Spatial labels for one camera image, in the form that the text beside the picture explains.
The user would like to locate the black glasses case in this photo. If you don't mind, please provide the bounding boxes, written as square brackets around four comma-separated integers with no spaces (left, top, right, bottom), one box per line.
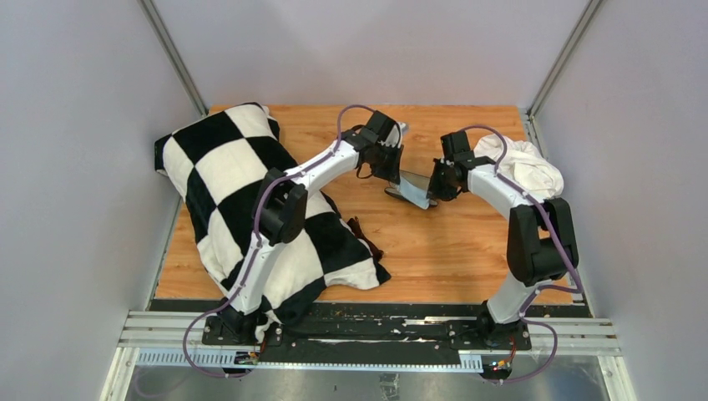
[384,170,437,210]

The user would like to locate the tortoiseshell brown sunglasses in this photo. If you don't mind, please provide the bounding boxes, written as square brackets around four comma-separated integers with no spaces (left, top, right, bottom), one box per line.
[346,216,384,262]

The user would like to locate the light blue cleaning cloth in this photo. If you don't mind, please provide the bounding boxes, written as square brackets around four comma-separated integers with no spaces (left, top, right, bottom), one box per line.
[397,178,430,210]

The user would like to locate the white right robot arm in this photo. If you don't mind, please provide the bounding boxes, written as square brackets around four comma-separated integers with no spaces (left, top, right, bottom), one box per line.
[427,129,583,349]

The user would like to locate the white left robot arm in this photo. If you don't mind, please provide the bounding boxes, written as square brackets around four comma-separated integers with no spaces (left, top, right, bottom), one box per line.
[215,110,408,345]

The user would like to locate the crumpled white cloth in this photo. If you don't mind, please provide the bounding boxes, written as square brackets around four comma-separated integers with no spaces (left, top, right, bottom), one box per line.
[499,136,564,199]

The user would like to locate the black white checkered pillow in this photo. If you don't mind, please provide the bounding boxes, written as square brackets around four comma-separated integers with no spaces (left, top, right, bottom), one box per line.
[154,102,391,341]

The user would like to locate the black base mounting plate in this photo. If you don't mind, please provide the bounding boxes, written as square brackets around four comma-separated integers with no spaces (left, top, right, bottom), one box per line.
[201,302,531,365]

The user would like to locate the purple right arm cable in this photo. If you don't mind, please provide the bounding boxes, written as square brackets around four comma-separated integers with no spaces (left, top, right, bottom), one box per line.
[458,124,584,384]

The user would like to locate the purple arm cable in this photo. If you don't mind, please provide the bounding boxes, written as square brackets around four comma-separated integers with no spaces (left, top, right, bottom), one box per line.
[182,104,377,379]
[458,124,584,384]

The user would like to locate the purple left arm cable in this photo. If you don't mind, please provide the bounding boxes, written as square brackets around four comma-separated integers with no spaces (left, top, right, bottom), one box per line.
[182,104,377,379]

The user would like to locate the aluminium frame rail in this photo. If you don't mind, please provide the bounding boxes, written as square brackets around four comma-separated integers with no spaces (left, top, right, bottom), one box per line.
[101,305,636,400]

